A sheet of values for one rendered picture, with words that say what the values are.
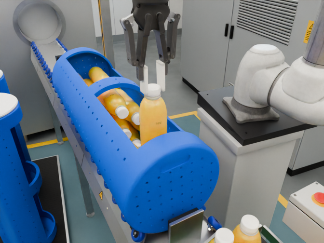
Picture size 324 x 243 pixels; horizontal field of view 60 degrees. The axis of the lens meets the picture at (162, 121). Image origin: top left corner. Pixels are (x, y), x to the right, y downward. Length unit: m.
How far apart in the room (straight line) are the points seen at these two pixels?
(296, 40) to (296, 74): 1.27
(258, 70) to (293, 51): 1.22
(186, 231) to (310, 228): 0.30
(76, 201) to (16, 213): 0.74
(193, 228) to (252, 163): 0.50
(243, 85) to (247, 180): 0.40
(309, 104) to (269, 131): 0.21
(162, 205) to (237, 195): 0.60
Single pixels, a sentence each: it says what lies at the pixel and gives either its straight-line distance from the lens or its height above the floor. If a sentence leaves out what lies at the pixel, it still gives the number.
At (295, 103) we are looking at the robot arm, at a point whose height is 1.19.
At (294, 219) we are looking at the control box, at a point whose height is 1.04.
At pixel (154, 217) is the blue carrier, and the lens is 0.76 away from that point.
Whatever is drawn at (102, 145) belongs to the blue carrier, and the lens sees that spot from 0.79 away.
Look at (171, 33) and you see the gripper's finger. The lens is 0.65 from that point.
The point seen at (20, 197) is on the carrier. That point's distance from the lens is 1.57.
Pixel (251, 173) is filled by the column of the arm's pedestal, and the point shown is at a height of 0.83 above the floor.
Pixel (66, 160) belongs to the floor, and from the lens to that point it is 2.68.
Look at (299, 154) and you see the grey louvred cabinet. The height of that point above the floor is 0.25.
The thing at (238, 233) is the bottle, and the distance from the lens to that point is 0.71.
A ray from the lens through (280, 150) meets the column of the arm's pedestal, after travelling 1.27.
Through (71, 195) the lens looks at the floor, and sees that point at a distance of 2.35.
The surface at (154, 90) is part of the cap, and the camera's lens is 0.66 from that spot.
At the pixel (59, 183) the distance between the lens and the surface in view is 2.24.
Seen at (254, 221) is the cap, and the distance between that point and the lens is 0.69.
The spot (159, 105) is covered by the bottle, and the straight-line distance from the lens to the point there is 0.67.
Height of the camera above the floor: 1.62
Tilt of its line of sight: 32 degrees down
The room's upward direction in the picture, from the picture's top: straight up
